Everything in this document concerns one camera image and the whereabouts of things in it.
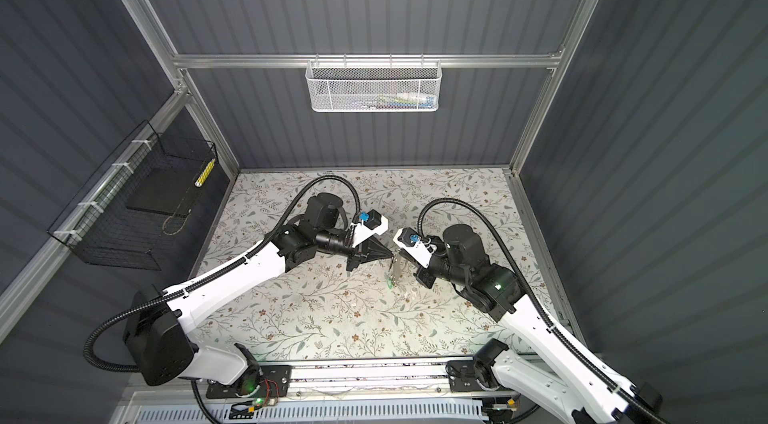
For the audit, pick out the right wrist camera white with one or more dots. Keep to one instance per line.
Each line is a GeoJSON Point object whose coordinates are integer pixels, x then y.
{"type": "Point", "coordinates": [420, 249]}

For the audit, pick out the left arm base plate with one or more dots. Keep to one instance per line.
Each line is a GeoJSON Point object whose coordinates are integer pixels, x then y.
{"type": "Point", "coordinates": [271, 383]}

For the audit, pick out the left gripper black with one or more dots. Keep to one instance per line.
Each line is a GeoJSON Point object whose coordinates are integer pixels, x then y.
{"type": "Point", "coordinates": [362, 254]}

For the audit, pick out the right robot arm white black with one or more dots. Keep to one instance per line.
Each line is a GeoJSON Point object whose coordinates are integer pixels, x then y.
{"type": "Point", "coordinates": [577, 387]}

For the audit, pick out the aluminium mounting rail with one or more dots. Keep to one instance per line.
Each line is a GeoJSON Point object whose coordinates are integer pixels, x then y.
{"type": "Point", "coordinates": [413, 377]}

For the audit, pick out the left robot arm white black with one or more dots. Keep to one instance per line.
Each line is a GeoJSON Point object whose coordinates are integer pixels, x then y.
{"type": "Point", "coordinates": [158, 339]}

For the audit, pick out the yellow marker in basket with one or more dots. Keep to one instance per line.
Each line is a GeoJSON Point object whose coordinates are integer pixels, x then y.
{"type": "Point", "coordinates": [205, 173]}

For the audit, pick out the black pad in basket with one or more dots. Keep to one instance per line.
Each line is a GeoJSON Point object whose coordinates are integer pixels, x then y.
{"type": "Point", "coordinates": [165, 192]}

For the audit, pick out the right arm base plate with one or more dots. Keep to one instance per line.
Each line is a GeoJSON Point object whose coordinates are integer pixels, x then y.
{"type": "Point", "coordinates": [462, 378]}

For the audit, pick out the white slotted cable duct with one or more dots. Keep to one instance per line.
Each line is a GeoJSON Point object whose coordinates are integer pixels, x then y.
{"type": "Point", "coordinates": [438, 410]}

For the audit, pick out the floral table mat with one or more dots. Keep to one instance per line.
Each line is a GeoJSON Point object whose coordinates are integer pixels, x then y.
{"type": "Point", "coordinates": [321, 311]}

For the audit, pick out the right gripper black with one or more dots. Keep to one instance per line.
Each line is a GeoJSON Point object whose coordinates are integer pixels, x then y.
{"type": "Point", "coordinates": [424, 277]}

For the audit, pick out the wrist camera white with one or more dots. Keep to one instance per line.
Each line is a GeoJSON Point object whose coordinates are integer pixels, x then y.
{"type": "Point", "coordinates": [420, 249]}
{"type": "Point", "coordinates": [368, 224]}

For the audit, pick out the black wire basket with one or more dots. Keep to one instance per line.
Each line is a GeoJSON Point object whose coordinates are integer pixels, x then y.
{"type": "Point", "coordinates": [99, 229]}

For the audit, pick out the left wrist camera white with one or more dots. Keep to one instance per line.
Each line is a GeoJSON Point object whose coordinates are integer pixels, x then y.
{"type": "Point", "coordinates": [368, 224]}

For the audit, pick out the white wire mesh basket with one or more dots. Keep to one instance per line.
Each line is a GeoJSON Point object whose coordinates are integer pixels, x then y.
{"type": "Point", "coordinates": [388, 88]}

